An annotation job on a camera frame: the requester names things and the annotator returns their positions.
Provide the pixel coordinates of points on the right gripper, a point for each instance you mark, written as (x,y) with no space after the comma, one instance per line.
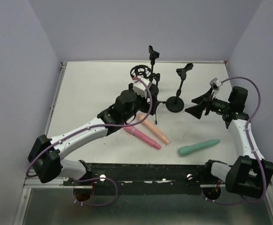
(206,106)

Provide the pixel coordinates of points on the peach toy microphone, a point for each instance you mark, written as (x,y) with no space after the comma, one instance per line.
(153,128)

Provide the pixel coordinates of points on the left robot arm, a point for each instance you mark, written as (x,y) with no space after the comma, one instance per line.
(48,155)

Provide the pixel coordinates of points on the black front mounting rail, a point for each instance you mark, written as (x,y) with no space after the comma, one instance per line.
(139,179)

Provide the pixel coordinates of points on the pink toy microphone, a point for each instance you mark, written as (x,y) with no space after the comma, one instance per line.
(143,137)

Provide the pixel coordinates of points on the black tripod shock-mount stand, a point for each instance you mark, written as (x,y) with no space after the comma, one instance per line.
(144,71)

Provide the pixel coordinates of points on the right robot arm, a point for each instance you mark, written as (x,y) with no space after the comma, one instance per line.
(251,173)

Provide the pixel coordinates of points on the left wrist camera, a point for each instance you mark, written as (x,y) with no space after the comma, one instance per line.
(140,89)

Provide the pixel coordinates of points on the black round-base stand front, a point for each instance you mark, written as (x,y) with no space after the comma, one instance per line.
(175,104)

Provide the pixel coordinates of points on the black round-base stand rear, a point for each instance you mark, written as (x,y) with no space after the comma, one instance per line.
(153,55)

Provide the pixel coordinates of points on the green toy microphone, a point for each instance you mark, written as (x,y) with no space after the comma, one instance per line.
(189,149)

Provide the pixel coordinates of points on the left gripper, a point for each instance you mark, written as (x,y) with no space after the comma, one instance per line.
(153,101)

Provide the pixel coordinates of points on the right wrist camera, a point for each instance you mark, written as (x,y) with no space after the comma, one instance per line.
(215,84)

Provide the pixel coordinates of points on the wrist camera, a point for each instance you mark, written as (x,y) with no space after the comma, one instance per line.
(140,89)
(215,84)

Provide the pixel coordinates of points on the black round-base stand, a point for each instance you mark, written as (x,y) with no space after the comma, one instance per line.
(153,55)
(175,104)

